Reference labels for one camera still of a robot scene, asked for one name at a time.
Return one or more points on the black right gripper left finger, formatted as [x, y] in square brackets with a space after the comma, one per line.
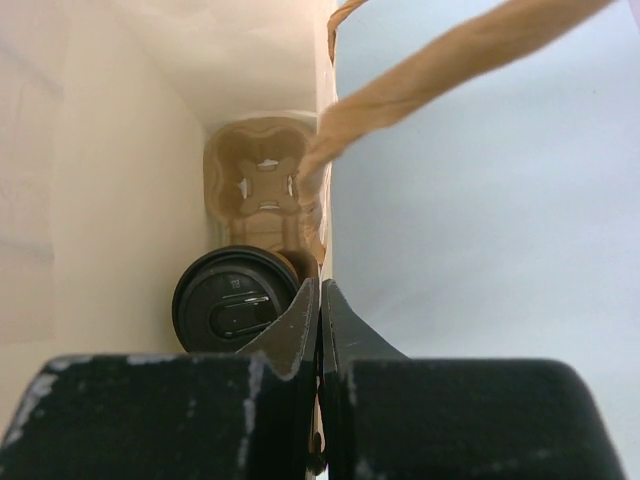
[279, 411]

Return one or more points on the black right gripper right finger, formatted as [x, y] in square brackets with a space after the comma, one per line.
[366, 398]

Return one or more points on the black coffee cup lid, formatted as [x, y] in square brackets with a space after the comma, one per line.
[229, 296]

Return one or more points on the brown pulp two-cup carrier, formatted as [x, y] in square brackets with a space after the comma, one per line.
[248, 173]

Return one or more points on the cream paper takeout bag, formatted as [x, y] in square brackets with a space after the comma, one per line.
[475, 227]

